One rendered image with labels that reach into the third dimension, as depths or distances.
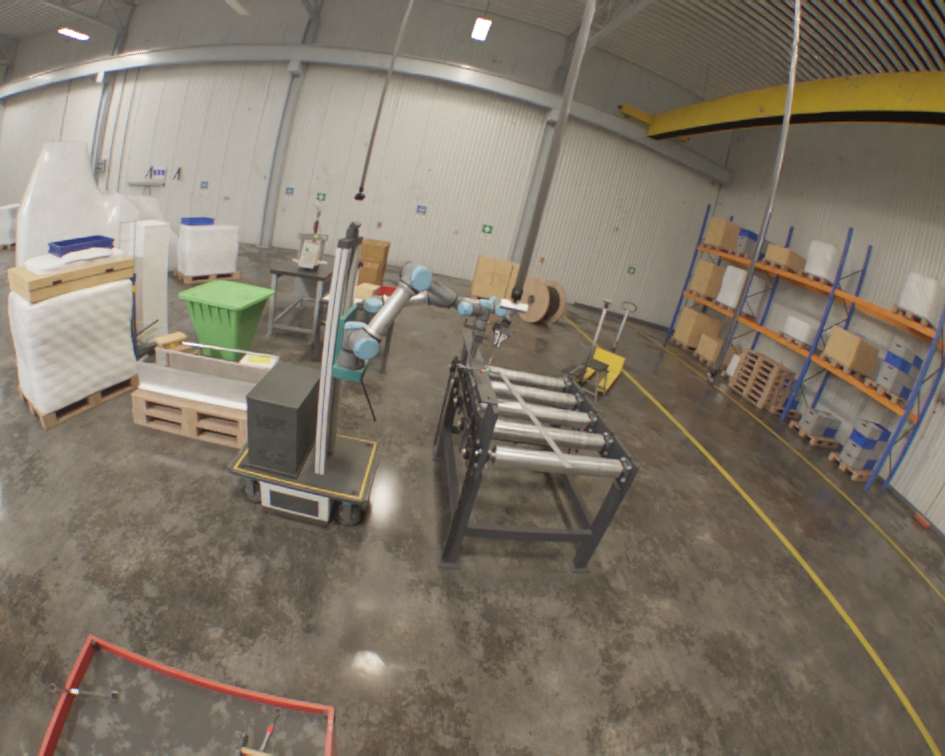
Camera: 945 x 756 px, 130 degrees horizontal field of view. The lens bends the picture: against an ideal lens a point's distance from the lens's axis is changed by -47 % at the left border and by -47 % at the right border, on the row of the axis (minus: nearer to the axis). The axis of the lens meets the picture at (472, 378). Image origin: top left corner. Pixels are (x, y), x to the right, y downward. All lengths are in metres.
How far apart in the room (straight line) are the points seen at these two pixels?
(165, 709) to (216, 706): 0.14
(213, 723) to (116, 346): 3.60
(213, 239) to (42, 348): 5.24
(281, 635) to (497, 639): 1.17
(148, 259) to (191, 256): 3.59
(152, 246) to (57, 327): 1.50
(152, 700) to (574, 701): 1.95
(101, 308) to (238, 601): 2.73
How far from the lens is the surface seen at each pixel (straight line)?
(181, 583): 2.62
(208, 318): 4.36
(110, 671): 1.37
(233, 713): 1.23
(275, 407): 2.46
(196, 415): 3.54
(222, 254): 8.61
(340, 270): 2.19
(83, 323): 4.05
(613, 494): 2.67
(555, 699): 2.42
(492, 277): 10.04
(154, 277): 4.95
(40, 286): 3.87
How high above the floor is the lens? 2.04
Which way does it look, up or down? 22 degrees down
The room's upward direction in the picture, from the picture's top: 14 degrees clockwise
